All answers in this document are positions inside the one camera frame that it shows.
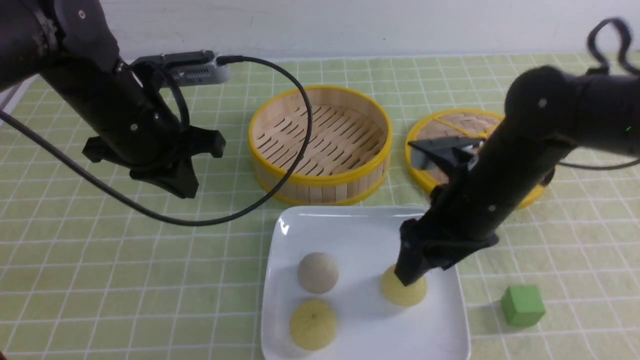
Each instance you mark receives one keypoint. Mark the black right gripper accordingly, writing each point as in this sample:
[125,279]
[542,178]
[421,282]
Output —
[462,219]

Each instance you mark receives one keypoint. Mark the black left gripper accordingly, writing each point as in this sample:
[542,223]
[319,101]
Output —
[136,129]

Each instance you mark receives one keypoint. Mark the yellow steamed bun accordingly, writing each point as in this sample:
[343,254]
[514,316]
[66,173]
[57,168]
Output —
[402,295]
[313,325]

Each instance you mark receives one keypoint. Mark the white steamed bun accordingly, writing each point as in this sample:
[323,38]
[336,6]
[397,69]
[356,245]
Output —
[318,272]

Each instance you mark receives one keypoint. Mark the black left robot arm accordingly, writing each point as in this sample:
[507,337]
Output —
[69,43]

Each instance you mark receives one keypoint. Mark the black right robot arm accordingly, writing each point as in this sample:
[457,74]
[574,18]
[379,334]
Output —
[548,114]

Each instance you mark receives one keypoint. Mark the white square plate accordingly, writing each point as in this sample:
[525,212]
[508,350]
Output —
[364,241]

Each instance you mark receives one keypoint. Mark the green cube block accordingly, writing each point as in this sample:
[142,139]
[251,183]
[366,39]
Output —
[522,305]

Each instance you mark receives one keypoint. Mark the green checkered tablecloth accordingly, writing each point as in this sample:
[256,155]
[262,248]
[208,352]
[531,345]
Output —
[84,277]

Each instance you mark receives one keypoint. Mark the bamboo steamer basket yellow rim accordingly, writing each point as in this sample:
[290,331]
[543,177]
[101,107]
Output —
[348,156]

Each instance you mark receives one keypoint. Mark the woven bamboo steamer lid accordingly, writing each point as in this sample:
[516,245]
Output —
[458,122]

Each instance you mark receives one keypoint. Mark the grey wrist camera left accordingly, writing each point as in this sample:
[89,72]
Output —
[186,68]

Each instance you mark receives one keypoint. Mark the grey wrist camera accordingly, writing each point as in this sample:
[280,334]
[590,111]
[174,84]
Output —
[446,154]
[186,68]

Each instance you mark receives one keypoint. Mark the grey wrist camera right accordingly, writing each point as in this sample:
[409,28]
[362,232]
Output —
[446,154]

